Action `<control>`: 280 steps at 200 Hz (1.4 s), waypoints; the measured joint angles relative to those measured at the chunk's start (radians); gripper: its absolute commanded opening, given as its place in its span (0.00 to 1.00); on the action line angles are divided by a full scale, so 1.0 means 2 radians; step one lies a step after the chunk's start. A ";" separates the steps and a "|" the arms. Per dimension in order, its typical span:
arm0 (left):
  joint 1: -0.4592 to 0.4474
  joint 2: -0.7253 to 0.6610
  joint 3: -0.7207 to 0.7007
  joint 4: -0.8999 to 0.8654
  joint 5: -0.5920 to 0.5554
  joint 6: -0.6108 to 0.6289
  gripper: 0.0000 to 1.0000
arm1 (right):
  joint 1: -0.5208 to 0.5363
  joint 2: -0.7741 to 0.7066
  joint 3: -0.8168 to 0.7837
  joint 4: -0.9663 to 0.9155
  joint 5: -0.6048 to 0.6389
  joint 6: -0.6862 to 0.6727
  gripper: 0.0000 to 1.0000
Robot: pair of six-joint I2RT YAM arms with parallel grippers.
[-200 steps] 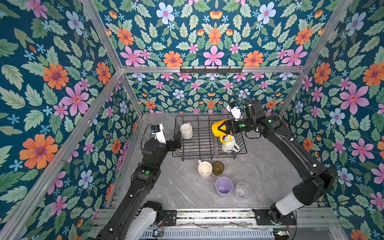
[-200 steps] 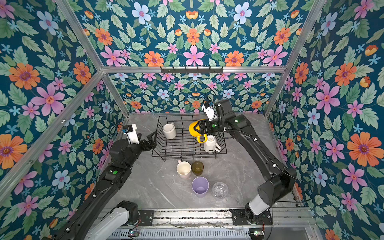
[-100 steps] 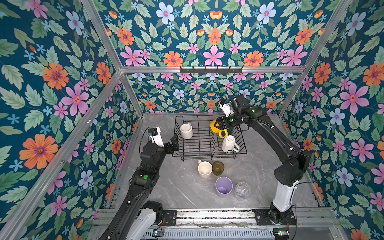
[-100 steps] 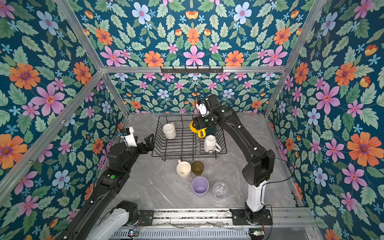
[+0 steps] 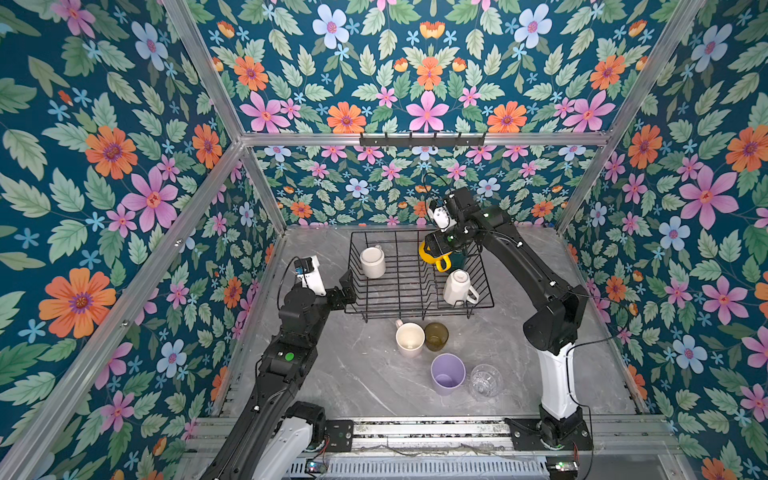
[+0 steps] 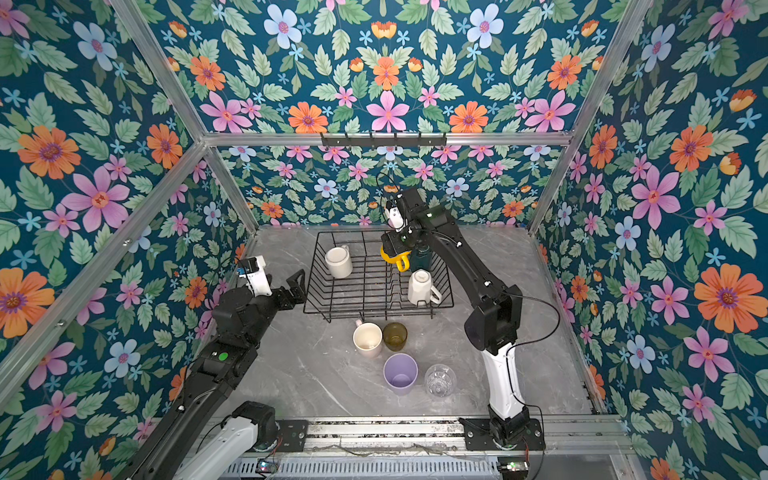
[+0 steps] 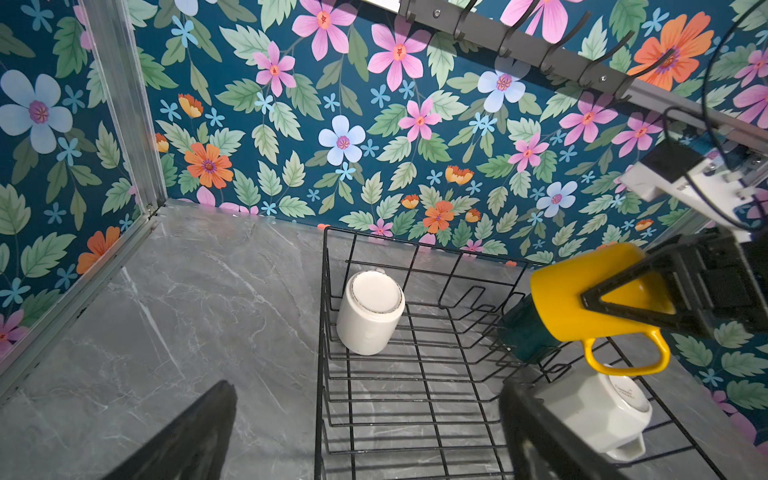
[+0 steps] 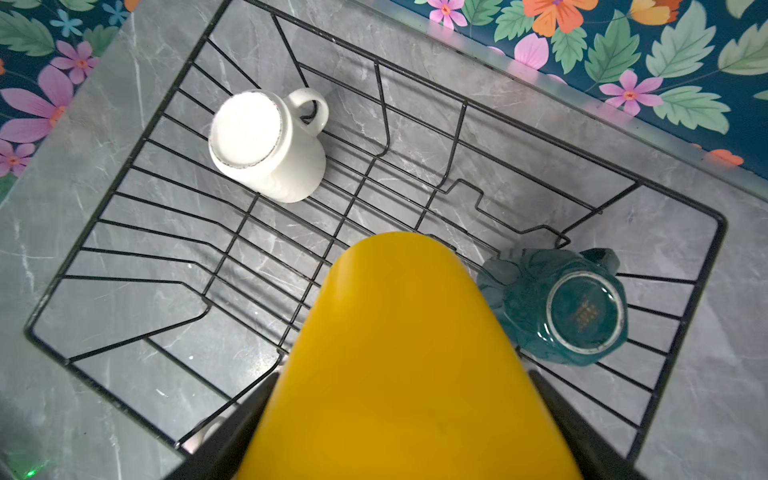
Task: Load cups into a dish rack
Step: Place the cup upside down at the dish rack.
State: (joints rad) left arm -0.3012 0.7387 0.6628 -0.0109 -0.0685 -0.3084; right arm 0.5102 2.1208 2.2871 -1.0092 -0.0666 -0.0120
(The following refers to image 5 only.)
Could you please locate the yellow mug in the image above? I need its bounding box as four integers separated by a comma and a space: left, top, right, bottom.
418, 241, 452, 273

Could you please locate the white mug red inside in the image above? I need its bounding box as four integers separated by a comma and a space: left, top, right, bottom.
360, 245, 386, 280

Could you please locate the cream faceted mug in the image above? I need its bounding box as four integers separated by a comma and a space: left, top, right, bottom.
443, 269, 480, 307

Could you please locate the white mug pink handle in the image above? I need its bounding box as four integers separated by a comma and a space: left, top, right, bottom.
395, 319, 425, 359

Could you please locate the dark green mug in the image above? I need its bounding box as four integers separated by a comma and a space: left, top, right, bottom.
449, 251, 467, 272

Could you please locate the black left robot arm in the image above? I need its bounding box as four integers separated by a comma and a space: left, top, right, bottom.
202, 271, 357, 479

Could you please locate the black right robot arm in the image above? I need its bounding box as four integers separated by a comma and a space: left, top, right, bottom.
422, 187, 590, 449

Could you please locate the olive green glass cup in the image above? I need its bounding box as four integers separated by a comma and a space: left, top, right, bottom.
424, 322, 450, 352

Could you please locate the lilac plastic cup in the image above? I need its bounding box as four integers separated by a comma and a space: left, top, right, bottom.
430, 353, 467, 396

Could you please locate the clear glass cup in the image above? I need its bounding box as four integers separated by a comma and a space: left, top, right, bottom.
469, 364, 503, 400

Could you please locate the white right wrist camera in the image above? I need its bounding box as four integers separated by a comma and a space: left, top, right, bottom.
427, 205, 457, 232

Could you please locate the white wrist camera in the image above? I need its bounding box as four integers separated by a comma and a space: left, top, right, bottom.
293, 255, 326, 297
427, 205, 457, 232

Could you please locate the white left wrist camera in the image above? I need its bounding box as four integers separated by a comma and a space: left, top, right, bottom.
293, 255, 326, 297

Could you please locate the black wire dish rack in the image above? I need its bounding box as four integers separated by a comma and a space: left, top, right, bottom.
345, 230, 494, 321

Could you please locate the black hook rail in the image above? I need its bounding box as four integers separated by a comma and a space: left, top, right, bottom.
358, 132, 486, 149

